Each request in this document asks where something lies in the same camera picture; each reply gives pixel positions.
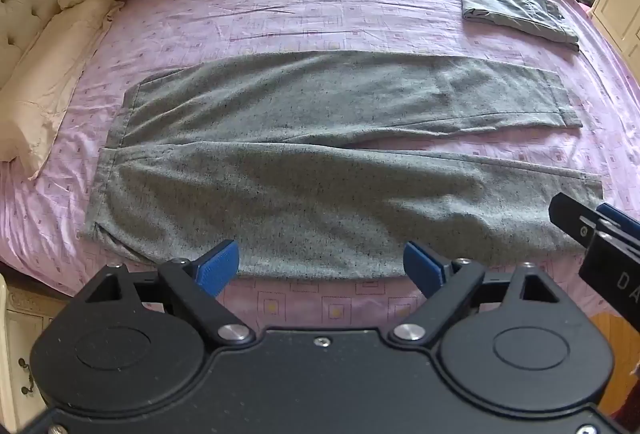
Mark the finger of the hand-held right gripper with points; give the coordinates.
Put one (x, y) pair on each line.
(585, 226)

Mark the grey speckled pants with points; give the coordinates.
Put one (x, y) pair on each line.
(310, 163)

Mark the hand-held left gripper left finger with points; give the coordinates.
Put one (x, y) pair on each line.
(218, 266)

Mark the cream carved nightstand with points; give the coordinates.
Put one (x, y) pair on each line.
(20, 344)

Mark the folded plain grey pants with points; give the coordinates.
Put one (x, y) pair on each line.
(515, 8)

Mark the cream satin pillow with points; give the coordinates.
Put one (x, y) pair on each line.
(45, 83)

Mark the pink patterned bed sheet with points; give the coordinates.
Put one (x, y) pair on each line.
(310, 13)

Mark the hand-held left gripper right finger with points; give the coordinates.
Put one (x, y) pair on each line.
(421, 268)

